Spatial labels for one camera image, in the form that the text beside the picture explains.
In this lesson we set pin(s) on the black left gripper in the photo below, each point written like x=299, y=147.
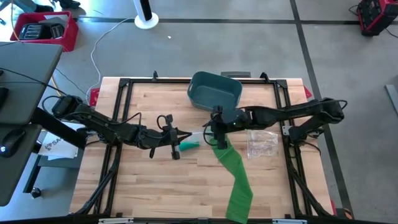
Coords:
x=155, y=137

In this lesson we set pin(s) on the green elastic bandage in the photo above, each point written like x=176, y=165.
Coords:
x=239, y=186

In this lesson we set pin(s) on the grey-blue plastic bin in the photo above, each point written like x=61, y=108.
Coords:
x=214, y=90

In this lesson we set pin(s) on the black metal table frame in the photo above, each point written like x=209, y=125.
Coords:
x=155, y=81

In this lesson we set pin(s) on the silver aluminium rail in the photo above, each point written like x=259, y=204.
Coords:
x=289, y=221
x=115, y=221

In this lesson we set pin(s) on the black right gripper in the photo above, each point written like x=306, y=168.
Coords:
x=233, y=118

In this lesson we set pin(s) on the red plastic crate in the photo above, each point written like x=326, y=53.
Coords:
x=70, y=37

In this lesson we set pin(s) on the black caster wheel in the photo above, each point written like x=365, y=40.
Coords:
x=35, y=193

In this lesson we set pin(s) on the black ribbed device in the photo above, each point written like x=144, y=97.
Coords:
x=57, y=31
x=34, y=31

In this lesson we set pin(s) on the black computer mouse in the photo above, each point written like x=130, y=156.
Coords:
x=12, y=141

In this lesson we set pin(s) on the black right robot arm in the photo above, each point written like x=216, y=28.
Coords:
x=280, y=113

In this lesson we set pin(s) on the grey metal bar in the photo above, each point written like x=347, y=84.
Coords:
x=393, y=99

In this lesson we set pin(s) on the grey desk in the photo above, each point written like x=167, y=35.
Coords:
x=25, y=77

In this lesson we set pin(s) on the red corner guard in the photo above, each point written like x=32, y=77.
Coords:
x=307, y=92
x=94, y=97

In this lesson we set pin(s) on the white tower fan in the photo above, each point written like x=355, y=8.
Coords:
x=146, y=22

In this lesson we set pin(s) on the white printed papers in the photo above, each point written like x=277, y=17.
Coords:
x=59, y=146

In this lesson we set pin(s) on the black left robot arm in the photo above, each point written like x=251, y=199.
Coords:
x=102, y=124

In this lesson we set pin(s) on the teal elastic bandage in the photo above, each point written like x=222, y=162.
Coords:
x=188, y=145

